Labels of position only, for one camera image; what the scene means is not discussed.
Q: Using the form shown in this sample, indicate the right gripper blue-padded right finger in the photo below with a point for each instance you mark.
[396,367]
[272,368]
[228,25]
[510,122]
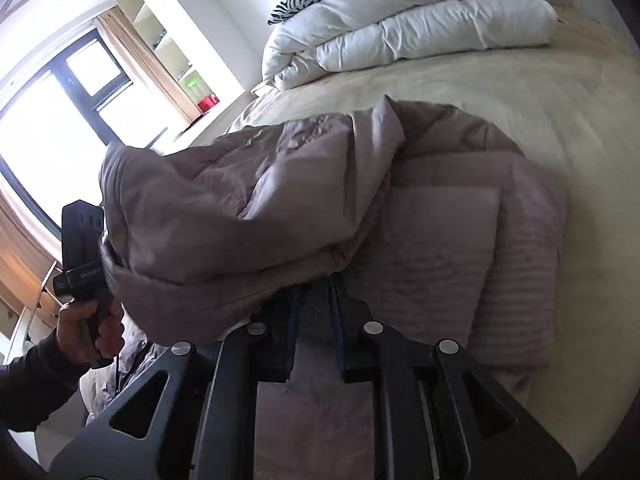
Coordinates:
[438,414]

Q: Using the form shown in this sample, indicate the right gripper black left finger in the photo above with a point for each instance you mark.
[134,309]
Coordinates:
[192,413]

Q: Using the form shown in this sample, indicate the mauve puffer jacket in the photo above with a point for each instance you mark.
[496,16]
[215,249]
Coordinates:
[435,218]

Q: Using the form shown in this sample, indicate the left forearm black sleeve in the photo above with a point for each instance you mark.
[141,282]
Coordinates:
[37,384]

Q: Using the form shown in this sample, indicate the person's left hand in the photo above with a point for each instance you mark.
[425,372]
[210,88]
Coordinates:
[73,334]

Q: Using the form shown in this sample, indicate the black framed window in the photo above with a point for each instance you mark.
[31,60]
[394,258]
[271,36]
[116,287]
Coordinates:
[53,138]

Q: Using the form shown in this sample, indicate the red box on shelf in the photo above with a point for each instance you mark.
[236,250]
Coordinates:
[207,103]

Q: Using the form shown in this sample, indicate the green container on shelf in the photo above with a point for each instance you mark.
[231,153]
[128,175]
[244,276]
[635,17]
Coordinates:
[194,86]

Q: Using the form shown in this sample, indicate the tan curtain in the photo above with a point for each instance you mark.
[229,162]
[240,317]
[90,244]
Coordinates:
[141,62]

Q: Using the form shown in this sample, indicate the beige bed blanket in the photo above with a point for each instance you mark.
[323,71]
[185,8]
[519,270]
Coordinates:
[573,109]

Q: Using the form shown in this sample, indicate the white folded duvet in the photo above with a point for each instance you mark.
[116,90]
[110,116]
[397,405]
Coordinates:
[338,36]

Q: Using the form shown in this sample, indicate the white wall shelf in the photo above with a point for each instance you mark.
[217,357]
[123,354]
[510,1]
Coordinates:
[156,37]

